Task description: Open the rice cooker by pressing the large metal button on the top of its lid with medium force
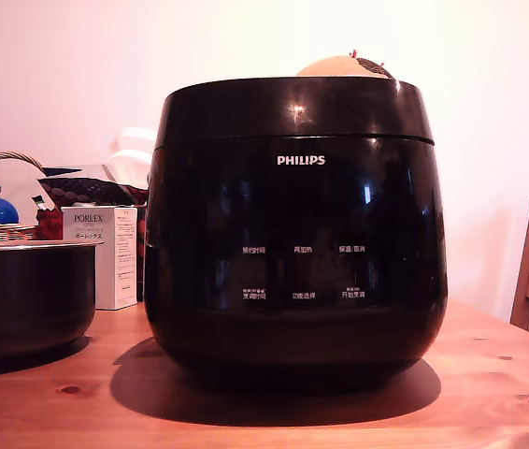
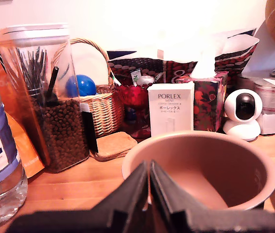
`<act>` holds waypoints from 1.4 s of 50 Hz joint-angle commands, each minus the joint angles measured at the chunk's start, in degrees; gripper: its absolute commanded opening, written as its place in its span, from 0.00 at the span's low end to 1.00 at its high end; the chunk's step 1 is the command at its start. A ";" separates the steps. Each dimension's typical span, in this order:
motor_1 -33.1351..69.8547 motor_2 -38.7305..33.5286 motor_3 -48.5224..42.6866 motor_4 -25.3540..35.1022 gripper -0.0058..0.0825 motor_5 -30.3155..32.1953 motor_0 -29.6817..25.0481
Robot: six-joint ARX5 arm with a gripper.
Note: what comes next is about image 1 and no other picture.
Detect rice cooker lid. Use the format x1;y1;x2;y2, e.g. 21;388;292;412
155;77;436;147

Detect black Philips rice cooker body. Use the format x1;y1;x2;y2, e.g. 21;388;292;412
142;134;450;392

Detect white Porlex box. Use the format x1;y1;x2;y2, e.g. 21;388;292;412
61;205;139;311

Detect tan domed object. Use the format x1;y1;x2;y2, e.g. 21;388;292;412
295;51;400;81

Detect dark red dotted bag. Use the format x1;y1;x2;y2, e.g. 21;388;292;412
37;164;150;208

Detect red knitted item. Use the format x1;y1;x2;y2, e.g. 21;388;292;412
35;207;65;240

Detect black inner cooking pot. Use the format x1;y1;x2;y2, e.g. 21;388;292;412
0;239;98;367

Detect white bag handles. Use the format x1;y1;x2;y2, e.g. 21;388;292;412
104;126;158;178

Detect wicker basket with handle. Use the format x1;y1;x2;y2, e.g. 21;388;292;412
0;150;47;243

